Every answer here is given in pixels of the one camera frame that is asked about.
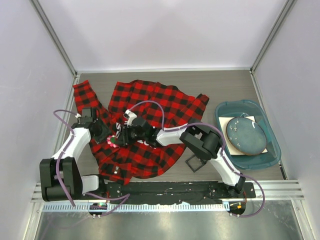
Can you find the pink white flower brooch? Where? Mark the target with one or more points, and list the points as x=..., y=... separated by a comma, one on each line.
x=111, y=141

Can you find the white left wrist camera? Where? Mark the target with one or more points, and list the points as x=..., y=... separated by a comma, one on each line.
x=78, y=115

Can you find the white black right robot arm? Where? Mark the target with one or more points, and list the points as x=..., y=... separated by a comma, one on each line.
x=205, y=141

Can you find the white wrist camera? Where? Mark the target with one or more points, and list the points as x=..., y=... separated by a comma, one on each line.
x=78, y=115
x=129, y=116

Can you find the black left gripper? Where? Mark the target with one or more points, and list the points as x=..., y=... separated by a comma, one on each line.
x=106, y=131

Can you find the teal plastic bin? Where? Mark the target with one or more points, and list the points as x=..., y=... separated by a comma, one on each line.
x=250, y=141

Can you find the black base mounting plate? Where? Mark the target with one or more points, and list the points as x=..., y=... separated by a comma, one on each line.
x=169, y=193

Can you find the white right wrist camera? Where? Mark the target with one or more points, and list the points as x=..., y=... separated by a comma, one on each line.
x=129, y=116

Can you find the aluminium front rail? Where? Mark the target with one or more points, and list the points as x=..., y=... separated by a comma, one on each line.
x=269, y=190

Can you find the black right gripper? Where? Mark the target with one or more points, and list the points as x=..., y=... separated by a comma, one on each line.
x=125, y=138

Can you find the red black plaid shirt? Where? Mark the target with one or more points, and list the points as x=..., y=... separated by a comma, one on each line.
x=160, y=105

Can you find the blue round ceramic plate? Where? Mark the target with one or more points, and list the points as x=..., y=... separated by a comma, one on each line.
x=246, y=136

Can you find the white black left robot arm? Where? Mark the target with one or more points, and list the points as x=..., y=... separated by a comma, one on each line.
x=60, y=178

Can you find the small black square frame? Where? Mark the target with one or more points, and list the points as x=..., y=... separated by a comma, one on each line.
x=195, y=163

